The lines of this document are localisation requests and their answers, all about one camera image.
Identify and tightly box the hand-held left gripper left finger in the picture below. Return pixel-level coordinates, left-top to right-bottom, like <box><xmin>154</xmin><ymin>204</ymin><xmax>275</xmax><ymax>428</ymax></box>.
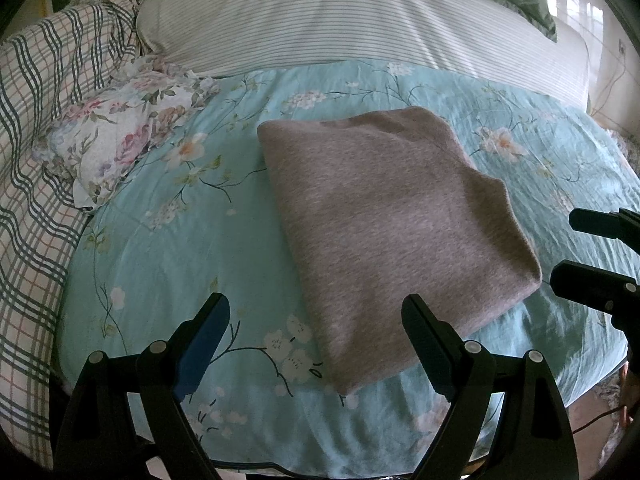
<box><xmin>52</xmin><ymin>292</ymin><xmax>231</xmax><ymax>480</ymax></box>

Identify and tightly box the grey-brown garment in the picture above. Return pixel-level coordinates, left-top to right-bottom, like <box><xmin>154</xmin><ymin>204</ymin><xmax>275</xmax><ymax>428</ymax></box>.
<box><xmin>256</xmin><ymin>106</ymin><xmax>544</xmax><ymax>396</ymax></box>

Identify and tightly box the thin wall cable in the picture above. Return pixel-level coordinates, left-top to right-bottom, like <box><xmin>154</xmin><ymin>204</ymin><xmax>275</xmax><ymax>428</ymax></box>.
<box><xmin>590</xmin><ymin>42</ymin><xmax>632</xmax><ymax>121</ymax></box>

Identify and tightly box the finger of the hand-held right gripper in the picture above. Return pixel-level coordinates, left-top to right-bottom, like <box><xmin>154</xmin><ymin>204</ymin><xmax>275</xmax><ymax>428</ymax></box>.
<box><xmin>550</xmin><ymin>260</ymin><xmax>640</xmax><ymax>333</ymax></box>
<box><xmin>569</xmin><ymin>207</ymin><xmax>640</xmax><ymax>256</ymax></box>

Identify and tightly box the red floor cable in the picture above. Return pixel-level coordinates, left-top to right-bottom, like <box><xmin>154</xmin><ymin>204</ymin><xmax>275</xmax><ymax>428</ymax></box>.
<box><xmin>570</xmin><ymin>402</ymin><xmax>628</xmax><ymax>436</ymax></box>

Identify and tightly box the plaid blanket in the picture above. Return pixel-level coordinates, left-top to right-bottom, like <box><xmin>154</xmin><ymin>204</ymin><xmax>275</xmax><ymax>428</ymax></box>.
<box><xmin>0</xmin><ymin>0</ymin><xmax>153</xmax><ymax>471</ymax></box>

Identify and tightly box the floral ruffled pillow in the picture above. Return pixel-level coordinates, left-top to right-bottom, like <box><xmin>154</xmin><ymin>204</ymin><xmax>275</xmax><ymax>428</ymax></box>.
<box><xmin>32</xmin><ymin>55</ymin><xmax>221</xmax><ymax>211</ymax></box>

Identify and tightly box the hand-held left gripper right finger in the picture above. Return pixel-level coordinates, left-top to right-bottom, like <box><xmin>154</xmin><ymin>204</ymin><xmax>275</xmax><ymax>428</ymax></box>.
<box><xmin>401</xmin><ymin>294</ymin><xmax>581</xmax><ymax>480</ymax></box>

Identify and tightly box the striped white pillow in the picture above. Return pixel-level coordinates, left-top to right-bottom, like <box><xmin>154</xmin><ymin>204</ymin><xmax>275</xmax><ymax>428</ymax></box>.
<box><xmin>136</xmin><ymin>0</ymin><xmax>592</xmax><ymax>109</ymax></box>

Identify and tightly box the teal floral bed sheet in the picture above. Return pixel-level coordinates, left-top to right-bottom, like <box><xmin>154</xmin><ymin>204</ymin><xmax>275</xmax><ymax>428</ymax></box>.
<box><xmin>55</xmin><ymin>59</ymin><xmax>640</xmax><ymax>476</ymax></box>

